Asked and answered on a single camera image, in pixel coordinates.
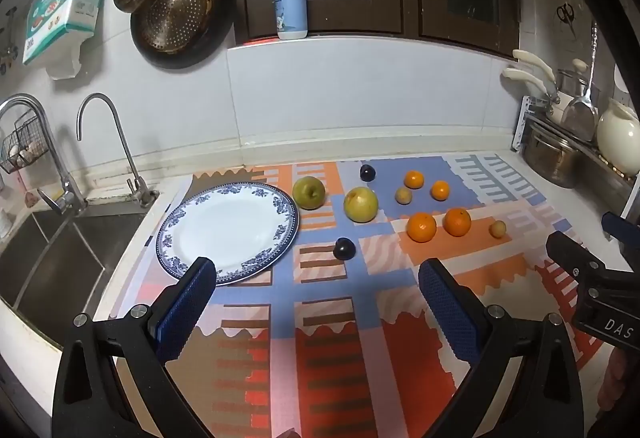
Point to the colourful patterned mat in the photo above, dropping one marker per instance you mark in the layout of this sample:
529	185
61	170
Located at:
325	288

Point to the person's right hand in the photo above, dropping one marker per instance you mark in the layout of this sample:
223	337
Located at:
617	383

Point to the yellow apple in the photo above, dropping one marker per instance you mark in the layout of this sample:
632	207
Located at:
361	204

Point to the stainless steel pot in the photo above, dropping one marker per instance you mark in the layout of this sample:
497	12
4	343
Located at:
547	157

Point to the large orange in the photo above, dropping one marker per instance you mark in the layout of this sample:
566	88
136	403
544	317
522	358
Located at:
457	222
421	227

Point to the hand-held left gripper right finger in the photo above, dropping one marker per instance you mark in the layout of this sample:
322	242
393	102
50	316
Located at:
447	315

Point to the stainless steel sink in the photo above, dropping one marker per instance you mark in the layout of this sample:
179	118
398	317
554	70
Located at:
55	268

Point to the chrome kitchen faucet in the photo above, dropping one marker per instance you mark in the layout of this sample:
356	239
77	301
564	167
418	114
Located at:
37	112

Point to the cream ceramic jug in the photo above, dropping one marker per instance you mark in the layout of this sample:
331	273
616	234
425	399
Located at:
617	132

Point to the green and white bag box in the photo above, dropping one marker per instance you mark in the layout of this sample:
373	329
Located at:
65	2

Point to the small orange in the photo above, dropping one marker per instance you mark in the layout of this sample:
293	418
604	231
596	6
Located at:
414	179
440	190

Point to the slim gooseneck faucet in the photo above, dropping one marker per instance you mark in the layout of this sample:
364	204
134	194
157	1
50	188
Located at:
117	127

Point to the dark plum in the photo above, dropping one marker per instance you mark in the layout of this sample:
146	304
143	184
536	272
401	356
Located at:
368	172
344	249

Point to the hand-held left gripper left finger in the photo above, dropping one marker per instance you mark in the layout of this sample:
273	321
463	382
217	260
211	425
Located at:
184	315

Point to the green apple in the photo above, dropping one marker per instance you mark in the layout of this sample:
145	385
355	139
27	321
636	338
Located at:
308	192

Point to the blue-rimmed white plate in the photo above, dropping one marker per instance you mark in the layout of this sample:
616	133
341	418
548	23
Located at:
227	230

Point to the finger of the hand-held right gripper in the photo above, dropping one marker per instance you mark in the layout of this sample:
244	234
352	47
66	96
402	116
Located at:
620	228
575	258

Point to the small yellow fruit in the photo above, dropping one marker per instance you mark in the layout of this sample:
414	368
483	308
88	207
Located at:
403	196
497	229

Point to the black scissors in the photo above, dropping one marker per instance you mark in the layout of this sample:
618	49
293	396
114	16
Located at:
566	12

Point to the white plastic rack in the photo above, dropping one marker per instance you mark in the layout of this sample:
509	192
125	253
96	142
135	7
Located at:
521	127

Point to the copper colander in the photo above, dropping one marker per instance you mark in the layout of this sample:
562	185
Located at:
172	17

